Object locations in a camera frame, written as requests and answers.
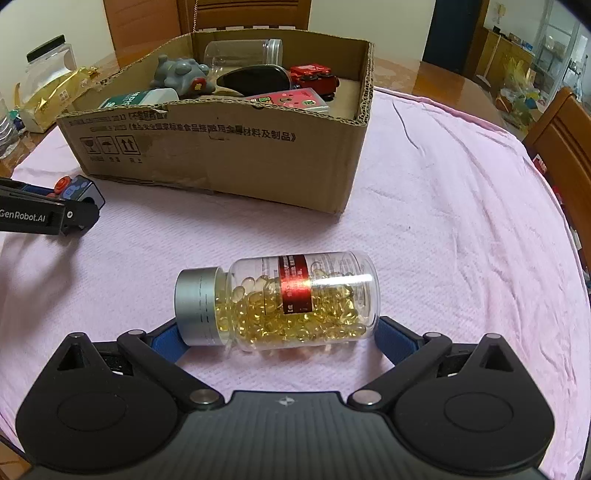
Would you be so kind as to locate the grey toy figure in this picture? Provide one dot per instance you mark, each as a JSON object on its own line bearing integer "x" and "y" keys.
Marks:
{"x": 178, "y": 74}

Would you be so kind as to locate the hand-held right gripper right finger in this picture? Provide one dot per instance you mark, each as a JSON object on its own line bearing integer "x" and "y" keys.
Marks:
{"x": 392, "y": 341}

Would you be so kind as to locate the clear jar black lid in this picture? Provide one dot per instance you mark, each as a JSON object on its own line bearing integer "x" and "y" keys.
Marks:
{"x": 51, "y": 60}

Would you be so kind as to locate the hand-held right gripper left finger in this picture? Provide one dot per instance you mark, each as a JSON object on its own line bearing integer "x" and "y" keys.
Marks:
{"x": 166, "y": 344}

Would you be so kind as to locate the yellow plastic bag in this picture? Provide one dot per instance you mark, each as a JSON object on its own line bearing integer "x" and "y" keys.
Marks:
{"x": 519, "y": 83}

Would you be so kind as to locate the red card pack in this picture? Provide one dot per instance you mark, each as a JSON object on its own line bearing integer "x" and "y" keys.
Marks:
{"x": 291, "y": 100}

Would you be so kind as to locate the black case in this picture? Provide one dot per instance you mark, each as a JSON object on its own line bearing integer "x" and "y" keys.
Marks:
{"x": 254, "y": 81}

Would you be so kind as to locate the cotton swab container green label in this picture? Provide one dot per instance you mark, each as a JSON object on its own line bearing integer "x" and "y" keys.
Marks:
{"x": 138, "y": 98}

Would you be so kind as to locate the pink cloth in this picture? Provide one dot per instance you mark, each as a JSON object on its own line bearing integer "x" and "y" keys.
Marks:
{"x": 438, "y": 230}

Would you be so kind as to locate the clear plastic jar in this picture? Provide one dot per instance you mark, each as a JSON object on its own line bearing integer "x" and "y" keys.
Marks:
{"x": 240, "y": 53}

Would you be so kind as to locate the gold tissue pack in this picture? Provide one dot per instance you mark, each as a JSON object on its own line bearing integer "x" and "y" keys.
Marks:
{"x": 55, "y": 99}

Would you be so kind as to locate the red toy vehicle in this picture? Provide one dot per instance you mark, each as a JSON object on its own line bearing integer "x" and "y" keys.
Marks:
{"x": 316, "y": 78}

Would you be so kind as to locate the clear water bottle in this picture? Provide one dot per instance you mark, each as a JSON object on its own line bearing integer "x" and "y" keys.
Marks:
{"x": 7, "y": 129}

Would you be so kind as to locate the capsule bottle silver cap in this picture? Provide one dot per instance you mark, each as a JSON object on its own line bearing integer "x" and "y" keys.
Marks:
{"x": 286, "y": 300}

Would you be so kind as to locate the cardboard box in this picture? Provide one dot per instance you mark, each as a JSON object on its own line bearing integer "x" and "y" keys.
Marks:
{"x": 221, "y": 157}

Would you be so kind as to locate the black toy truck red wheels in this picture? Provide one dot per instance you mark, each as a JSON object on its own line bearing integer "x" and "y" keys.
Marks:
{"x": 81, "y": 187}

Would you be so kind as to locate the wooden chair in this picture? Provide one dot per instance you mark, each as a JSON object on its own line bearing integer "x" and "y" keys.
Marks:
{"x": 565, "y": 147}

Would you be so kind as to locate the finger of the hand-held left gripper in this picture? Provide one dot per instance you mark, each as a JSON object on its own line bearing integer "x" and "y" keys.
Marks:
{"x": 32, "y": 190}
{"x": 82, "y": 217}

